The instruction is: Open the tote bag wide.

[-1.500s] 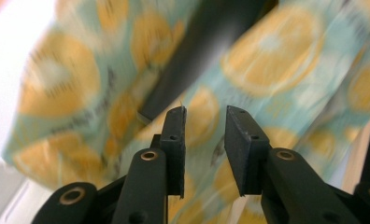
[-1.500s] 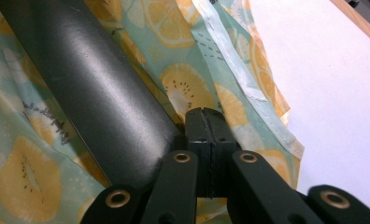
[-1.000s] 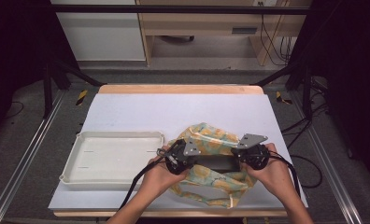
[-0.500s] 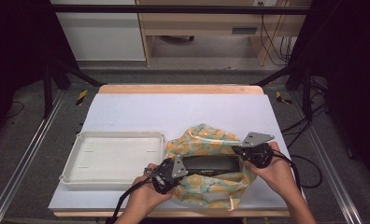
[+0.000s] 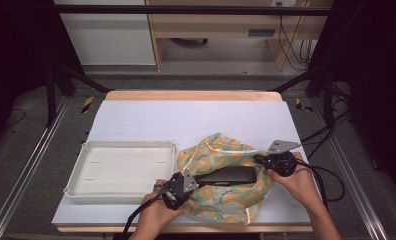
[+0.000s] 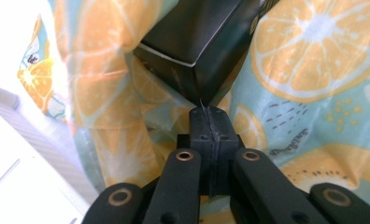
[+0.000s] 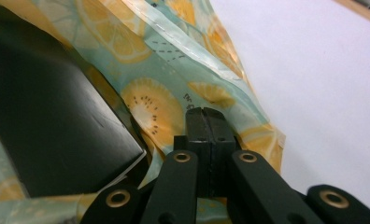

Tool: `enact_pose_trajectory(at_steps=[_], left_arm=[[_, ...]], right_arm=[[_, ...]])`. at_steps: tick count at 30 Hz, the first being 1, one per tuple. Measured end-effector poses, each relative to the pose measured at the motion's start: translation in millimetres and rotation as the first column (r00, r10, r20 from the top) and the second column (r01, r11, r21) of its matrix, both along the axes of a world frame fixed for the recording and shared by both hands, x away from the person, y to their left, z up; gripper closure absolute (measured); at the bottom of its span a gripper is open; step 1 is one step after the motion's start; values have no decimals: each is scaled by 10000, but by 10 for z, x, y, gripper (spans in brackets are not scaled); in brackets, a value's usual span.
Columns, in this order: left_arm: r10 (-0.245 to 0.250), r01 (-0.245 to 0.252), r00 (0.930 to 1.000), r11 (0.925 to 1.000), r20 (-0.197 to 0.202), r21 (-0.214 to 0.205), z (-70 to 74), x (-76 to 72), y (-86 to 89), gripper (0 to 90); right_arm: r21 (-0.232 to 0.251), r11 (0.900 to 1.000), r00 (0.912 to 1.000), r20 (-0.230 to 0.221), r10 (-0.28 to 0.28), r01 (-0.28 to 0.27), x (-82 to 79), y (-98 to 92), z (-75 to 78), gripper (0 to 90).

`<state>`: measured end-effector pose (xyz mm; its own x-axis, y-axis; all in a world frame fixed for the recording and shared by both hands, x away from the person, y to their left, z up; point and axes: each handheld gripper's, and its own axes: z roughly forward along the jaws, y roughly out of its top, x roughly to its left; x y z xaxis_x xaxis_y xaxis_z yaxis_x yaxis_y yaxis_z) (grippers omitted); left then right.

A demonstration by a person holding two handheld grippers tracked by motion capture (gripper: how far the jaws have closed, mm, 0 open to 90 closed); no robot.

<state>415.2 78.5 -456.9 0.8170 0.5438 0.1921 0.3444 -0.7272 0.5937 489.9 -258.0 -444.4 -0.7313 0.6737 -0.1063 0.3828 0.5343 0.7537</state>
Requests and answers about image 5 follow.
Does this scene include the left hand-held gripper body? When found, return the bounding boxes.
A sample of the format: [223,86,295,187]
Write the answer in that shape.
[154,169,200,211]

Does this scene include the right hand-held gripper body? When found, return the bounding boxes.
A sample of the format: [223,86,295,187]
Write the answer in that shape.
[267,139,302,178]

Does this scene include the black rectangular case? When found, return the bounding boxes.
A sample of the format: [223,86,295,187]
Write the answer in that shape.
[195,165,258,188]

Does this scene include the orange print cloth bag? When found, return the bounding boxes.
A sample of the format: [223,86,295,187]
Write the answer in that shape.
[177,132,275,225]

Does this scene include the white plastic tray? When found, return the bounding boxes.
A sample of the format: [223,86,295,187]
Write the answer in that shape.
[63,139,177,205]

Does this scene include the person's right hand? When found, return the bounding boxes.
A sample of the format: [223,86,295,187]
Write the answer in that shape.
[273,151,320,209]

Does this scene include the person's left hand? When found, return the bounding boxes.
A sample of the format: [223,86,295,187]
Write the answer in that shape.
[129,179,187,240]

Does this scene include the black yellow tape piece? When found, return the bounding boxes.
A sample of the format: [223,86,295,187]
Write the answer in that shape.
[294,97,314,113]
[80,95,95,115]

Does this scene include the white table sheet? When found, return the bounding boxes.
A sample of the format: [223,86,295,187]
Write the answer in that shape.
[51,99,312,226]

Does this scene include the black curtain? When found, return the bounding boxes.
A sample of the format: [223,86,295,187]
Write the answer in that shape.
[0,0,84,149]
[307,0,396,196]

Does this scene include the light wooden desk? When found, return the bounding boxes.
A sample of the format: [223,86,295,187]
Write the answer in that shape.
[145,0,334,72]

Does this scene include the white cabinet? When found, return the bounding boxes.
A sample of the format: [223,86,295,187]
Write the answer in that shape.
[54,0,157,67]

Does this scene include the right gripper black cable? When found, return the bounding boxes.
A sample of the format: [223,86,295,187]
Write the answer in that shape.
[295,158,347,212]

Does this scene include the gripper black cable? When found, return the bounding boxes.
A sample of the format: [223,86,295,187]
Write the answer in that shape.
[120,191,164,240]
[295,158,347,212]

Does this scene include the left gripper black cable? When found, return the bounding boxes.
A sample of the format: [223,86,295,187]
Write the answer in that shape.
[120,191,164,240]

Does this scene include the black floor cables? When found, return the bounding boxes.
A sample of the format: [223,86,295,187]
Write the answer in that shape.
[300,83,352,160]

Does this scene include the aluminium floor rail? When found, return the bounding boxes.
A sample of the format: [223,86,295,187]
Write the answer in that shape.
[310,98,389,240]
[0,96,70,240]

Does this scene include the black metal frame strut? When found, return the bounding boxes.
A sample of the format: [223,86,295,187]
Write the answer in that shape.
[45,63,112,128]
[270,66,336,126]

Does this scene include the black hanging desk cables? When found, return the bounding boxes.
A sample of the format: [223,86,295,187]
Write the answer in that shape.
[276,1,315,71]

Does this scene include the black horizontal frame bar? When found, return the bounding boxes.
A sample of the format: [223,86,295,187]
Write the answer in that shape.
[50,4,332,16]

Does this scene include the thin black floor cable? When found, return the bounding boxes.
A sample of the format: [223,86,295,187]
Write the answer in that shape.
[5,107,27,128]

